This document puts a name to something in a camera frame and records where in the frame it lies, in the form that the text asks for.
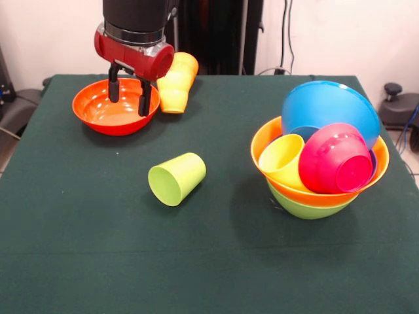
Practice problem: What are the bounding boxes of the orange cup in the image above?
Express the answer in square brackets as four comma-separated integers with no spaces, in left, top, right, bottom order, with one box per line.
[170,52,200,82]

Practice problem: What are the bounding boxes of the red bowl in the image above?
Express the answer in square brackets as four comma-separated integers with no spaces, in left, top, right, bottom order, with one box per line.
[71,77,162,137]

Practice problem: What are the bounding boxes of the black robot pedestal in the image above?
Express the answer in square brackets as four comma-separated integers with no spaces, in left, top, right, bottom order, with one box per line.
[173,0,265,76]

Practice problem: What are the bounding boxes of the green cup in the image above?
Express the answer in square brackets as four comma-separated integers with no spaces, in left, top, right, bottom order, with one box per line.
[147,152,207,207]

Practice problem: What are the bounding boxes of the large orange bowl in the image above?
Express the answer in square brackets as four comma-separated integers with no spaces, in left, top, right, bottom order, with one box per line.
[250,116,390,207]

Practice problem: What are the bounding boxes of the yellow-orange cup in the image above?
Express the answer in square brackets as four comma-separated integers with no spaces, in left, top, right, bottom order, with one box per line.
[159,90,190,114]

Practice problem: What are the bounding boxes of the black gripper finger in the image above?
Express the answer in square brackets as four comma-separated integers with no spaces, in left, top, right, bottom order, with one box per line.
[137,77,153,118]
[107,61,121,103]

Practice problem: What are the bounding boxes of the small pink bowl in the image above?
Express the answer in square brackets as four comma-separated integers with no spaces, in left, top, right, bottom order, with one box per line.
[298,122,376,194]

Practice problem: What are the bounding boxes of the blue cable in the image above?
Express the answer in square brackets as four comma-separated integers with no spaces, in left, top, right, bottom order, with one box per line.
[397,101,419,154]

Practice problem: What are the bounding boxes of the dark green tablecloth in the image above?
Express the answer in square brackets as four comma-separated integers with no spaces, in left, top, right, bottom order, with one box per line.
[0,74,419,314]

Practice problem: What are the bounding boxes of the purple bowl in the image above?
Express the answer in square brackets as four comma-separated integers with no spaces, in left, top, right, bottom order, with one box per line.
[369,148,378,179]

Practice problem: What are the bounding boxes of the green bowl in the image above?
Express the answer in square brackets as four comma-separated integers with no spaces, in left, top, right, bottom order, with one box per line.
[266,179,356,220]

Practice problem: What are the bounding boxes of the black hanging cables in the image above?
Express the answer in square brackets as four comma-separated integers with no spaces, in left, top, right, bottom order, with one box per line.
[280,0,295,75]

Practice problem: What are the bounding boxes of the black equipment box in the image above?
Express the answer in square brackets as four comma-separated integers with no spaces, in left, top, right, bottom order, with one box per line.
[0,45,16,111]

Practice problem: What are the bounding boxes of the blue bowl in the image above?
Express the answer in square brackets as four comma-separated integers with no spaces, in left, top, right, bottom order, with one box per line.
[281,80,382,151]

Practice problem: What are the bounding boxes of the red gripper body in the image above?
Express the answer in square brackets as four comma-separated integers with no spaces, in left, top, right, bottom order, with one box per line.
[94,23,176,82]

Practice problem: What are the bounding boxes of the yellow cup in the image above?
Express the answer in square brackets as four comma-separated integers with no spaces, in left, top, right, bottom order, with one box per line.
[258,133,312,192]
[156,68,194,97]

